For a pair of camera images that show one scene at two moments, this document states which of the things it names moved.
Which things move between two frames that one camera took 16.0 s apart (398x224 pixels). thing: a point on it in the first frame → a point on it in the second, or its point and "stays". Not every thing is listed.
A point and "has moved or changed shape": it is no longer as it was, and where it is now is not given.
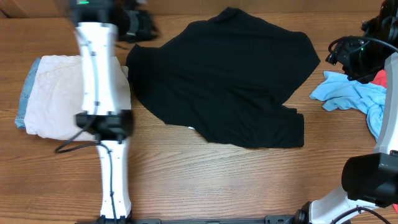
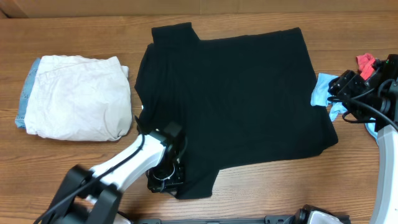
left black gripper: [145, 33] → [171, 188]
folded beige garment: [55, 98] stays
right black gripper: [339, 54] → [341, 86]
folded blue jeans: [20, 121] stays
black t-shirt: [228, 76] has moved or changed shape
